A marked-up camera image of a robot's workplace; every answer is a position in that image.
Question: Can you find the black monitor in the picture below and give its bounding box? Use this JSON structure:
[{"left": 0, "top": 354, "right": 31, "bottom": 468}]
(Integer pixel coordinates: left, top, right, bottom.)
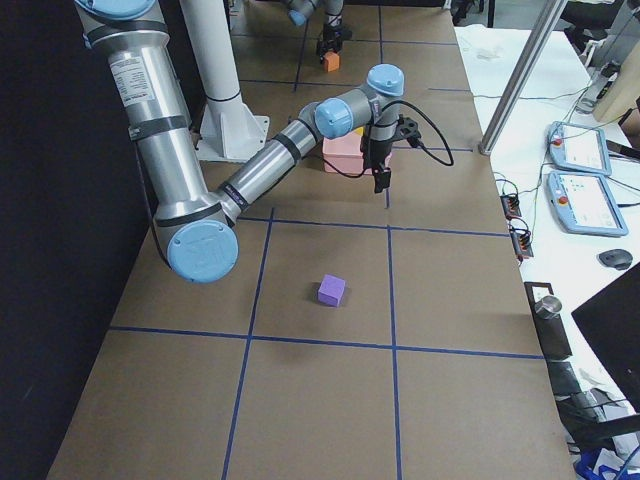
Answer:
[{"left": 572, "top": 265, "right": 639, "bottom": 411}]

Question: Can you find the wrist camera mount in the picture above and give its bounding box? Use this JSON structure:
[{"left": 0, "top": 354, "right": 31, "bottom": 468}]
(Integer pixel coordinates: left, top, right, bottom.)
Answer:
[{"left": 393, "top": 114, "right": 424, "bottom": 149}]

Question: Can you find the upper teach pendant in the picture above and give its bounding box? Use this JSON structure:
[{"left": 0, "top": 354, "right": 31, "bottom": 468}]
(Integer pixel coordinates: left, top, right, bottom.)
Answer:
[{"left": 547, "top": 121, "right": 612, "bottom": 176}]

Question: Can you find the silver metal cylinder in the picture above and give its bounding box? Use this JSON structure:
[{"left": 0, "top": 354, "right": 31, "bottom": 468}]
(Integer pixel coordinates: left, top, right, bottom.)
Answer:
[{"left": 534, "top": 295, "right": 562, "bottom": 320}]

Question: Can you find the teach pendant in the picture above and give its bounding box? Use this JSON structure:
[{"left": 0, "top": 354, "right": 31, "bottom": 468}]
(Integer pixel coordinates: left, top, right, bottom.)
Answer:
[
  {"left": 546, "top": 170, "right": 628, "bottom": 238},
  {"left": 547, "top": 121, "right": 612, "bottom": 176}
]

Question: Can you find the purple foam block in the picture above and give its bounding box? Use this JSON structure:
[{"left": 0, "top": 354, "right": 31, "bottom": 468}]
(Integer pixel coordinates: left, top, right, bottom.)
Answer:
[{"left": 317, "top": 274, "right": 346, "bottom": 307}]

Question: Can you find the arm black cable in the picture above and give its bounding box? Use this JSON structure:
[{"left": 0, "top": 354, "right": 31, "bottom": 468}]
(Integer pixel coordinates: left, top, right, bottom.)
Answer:
[{"left": 324, "top": 99, "right": 455, "bottom": 179}]

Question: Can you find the aluminium frame post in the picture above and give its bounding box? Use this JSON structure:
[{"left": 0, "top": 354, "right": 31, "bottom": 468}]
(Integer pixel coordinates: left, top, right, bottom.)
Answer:
[{"left": 478, "top": 0, "right": 568, "bottom": 156}]

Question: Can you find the white mounting column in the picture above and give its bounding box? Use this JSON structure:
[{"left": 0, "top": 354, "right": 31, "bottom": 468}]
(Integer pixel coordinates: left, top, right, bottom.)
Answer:
[{"left": 180, "top": 0, "right": 270, "bottom": 163}]

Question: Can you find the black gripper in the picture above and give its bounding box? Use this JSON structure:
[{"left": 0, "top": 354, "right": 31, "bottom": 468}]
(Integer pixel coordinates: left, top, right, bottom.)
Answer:
[
  {"left": 360, "top": 134, "right": 393, "bottom": 194},
  {"left": 316, "top": 23, "right": 343, "bottom": 64}
]

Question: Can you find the orange connector board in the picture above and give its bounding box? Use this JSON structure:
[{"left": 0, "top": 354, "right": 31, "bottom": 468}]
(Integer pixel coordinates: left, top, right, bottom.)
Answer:
[
  {"left": 500, "top": 193, "right": 522, "bottom": 220},
  {"left": 509, "top": 224, "right": 534, "bottom": 262}
]

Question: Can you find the pink plastic bin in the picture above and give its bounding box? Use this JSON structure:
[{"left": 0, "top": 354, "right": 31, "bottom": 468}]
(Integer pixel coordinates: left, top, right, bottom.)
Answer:
[{"left": 322, "top": 131, "right": 363, "bottom": 175}]

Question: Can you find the orange foam block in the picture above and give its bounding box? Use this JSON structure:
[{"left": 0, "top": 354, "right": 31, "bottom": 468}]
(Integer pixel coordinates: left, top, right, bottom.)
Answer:
[{"left": 322, "top": 51, "right": 340, "bottom": 72}]

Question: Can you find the lower teach pendant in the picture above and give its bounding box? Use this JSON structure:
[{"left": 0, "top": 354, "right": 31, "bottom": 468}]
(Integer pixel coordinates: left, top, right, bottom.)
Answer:
[{"left": 546, "top": 170, "right": 628, "bottom": 238}]

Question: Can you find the orange connector board near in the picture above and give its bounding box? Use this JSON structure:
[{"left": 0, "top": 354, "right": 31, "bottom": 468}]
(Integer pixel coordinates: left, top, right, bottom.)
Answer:
[{"left": 509, "top": 224, "right": 534, "bottom": 262}]

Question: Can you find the black computer mouse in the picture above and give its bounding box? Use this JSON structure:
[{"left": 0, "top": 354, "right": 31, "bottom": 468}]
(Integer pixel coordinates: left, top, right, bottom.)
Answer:
[{"left": 597, "top": 249, "right": 633, "bottom": 271}]

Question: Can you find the orange connector board far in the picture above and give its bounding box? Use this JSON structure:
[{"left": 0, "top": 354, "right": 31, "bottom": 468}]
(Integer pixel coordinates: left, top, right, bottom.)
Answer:
[{"left": 500, "top": 193, "right": 522, "bottom": 220}]

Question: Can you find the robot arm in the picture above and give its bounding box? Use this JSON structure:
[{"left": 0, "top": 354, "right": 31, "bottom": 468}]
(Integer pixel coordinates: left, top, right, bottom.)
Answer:
[
  {"left": 283, "top": 0, "right": 352, "bottom": 64},
  {"left": 76, "top": 1, "right": 405, "bottom": 283}
]

